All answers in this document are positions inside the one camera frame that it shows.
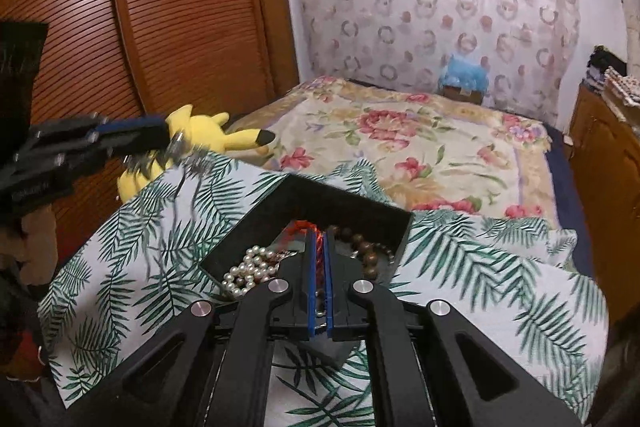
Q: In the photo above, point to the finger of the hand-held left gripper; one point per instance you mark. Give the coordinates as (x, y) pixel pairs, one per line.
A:
(125, 144)
(130, 123)

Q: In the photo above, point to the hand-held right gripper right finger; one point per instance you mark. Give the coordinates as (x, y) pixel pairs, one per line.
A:
(331, 297)

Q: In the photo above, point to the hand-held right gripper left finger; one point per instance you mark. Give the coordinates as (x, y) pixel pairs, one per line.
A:
(316, 297)

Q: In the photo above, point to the black box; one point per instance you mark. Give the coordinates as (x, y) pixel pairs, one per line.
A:
(320, 202)

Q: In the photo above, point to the person's left forearm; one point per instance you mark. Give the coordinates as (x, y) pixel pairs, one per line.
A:
(17, 322)

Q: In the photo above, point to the person's left hand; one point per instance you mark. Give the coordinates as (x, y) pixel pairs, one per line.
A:
(40, 247)

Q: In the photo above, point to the yellow plush toy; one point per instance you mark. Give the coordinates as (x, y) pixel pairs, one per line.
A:
(200, 127)

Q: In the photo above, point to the leaf print cloth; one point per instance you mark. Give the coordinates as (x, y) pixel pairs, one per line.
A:
(150, 257)

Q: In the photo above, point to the wooden louvered wardrobe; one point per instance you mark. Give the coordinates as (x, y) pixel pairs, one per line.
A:
(175, 7)

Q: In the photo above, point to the floral blanket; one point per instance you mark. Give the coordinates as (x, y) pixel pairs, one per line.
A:
(400, 142)

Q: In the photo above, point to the small cardboard box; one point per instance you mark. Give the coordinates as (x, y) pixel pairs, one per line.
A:
(462, 94)

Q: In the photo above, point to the navy bed sheet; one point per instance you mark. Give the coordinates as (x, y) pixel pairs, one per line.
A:
(565, 187)

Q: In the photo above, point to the blue plush toy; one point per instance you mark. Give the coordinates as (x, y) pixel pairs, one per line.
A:
(462, 72)

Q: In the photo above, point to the wooden sideboard cabinet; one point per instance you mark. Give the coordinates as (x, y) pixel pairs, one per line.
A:
(605, 182)

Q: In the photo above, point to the stack of patterned cloths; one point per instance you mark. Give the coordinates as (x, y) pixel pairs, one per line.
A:
(622, 87)

